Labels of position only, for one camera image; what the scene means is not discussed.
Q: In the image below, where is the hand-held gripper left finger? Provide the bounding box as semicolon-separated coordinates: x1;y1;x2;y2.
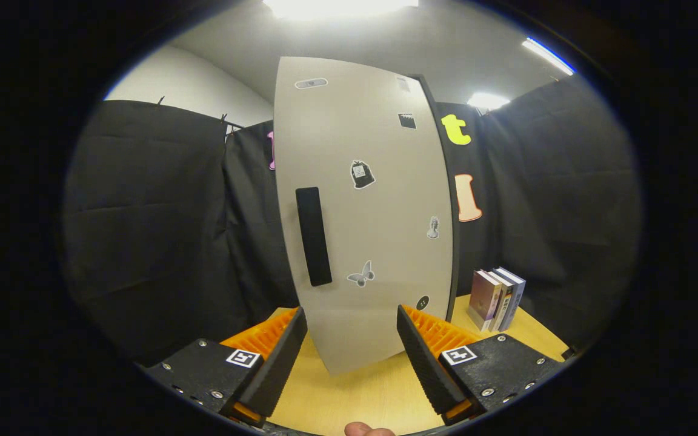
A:
143;306;308;428

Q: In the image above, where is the large ceiling light panel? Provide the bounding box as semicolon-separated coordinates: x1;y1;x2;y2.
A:
264;0;419;19

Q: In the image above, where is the black backdrop cloth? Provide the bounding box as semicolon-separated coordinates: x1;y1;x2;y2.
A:
63;76;643;367

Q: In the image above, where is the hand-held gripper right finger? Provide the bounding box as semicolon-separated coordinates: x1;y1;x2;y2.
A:
396;304;569;426

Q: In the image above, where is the white spine book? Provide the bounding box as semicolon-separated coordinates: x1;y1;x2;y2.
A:
485;271;514;332

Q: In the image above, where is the small ceiling light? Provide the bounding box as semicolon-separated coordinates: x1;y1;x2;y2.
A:
467;92;510;111

